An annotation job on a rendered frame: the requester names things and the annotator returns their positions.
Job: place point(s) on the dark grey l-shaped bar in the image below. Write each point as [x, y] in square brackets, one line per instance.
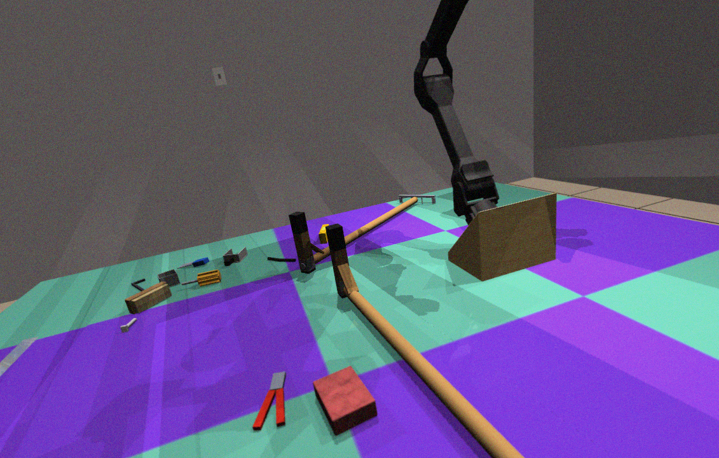
[138, 282]

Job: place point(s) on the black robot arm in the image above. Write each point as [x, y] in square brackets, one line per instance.
[471, 179]

